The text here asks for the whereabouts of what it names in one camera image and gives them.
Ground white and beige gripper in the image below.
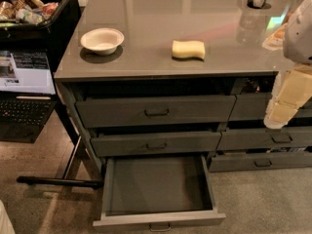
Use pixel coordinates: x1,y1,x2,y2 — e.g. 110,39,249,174
264,63,312,130

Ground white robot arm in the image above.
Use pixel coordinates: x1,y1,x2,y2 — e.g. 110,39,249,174
263,0,312,130

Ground top right grey drawer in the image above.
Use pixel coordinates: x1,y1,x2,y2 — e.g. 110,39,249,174
229,93,312,121

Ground grey drawer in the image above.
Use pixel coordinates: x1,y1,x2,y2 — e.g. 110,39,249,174
229,93,312,121
217,127,312,151
75,96,236,128
91,131,221,157
209,152,312,173

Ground middle right grey drawer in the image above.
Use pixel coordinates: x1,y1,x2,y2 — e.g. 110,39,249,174
217,127,312,151

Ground middle left grey drawer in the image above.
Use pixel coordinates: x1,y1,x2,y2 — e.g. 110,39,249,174
91,131,221,157

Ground bottom right grey drawer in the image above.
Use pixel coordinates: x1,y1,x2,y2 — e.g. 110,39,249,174
209,152,312,173

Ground top left grey drawer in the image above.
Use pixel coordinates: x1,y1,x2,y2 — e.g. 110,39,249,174
75,96,236,128

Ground glass jar of snacks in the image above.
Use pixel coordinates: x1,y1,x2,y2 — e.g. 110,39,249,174
282,0,303,23

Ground yellow sponge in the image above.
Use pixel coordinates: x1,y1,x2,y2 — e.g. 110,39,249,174
172,40,206,59

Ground grey counter cabinet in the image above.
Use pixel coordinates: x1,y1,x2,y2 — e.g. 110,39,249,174
56,0,311,168

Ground white paper bowl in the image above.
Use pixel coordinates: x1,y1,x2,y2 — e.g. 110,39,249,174
80,28,124,56

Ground black cart stand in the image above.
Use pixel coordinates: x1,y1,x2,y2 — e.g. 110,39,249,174
17,102,104,189

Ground black bin of snacks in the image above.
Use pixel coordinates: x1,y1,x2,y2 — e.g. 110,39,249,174
0,0,81,55

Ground black laptop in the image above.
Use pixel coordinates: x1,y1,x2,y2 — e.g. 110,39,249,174
0,51,57,143

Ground white object at corner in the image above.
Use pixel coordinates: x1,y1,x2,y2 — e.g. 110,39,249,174
0,200,16,234

